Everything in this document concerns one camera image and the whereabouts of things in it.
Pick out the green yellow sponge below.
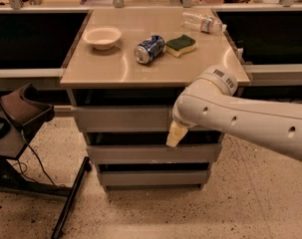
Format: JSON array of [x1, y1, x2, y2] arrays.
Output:
[[165, 35, 196, 58]]

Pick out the grey drawer cabinet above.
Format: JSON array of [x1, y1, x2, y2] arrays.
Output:
[[61, 7, 250, 190]]

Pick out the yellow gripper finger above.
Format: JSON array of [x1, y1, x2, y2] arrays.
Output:
[[166, 121, 188, 147]]

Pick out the grey top drawer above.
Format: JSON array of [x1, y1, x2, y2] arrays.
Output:
[[72, 106, 172, 132]]

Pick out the clear plastic bottle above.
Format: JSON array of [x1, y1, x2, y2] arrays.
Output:
[[182, 11, 226, 34]]

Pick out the white paper bowl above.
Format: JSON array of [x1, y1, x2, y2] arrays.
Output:
[[83, 27, 122, 51]]

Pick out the blue soda can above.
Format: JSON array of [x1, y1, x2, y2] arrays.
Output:
[[134, 35, 165, 65]]

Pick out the grey bottom drawer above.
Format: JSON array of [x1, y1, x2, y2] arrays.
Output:
[[98, 170, 210, 186]]

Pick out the black metal stand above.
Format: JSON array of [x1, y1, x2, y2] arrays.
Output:
[[0, 116, 93, 239]]

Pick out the grey drawer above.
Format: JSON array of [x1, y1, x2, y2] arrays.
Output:
[[98, 170, 210, 186], [87, 143, 221, 164], [72, 106, 172, 132]]

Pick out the black cable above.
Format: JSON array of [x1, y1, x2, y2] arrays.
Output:
[[12, 129, 66, 188]]

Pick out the brown cradle on stand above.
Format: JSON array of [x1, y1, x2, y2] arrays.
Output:
[[0, 84, 55, 135]]

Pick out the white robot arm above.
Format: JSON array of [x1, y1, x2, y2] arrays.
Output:
[[166, 65, 302, 161]]

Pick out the grey middle drawer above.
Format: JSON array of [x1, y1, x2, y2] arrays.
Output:
[[87, 143, 221, 164]]

